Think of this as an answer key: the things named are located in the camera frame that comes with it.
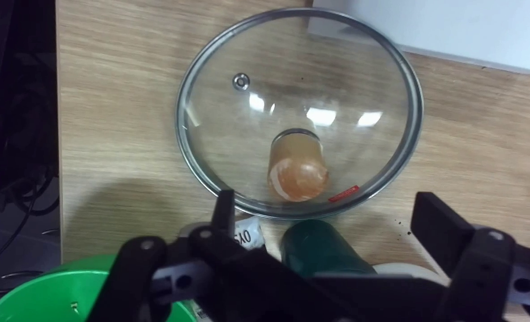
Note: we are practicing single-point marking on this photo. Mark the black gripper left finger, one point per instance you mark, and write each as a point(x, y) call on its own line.
point(202, 266)

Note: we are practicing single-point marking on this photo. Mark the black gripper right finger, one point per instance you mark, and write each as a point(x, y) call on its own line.
point(487, 270)

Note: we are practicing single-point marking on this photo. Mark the glass pot lid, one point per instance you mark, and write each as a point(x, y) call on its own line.
point(299, 71)

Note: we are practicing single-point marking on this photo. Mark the dark green plastic cup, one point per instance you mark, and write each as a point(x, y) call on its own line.
point(315, 248)

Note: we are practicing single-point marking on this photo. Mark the green plastic bowl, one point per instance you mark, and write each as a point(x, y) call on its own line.
point(55, 296)

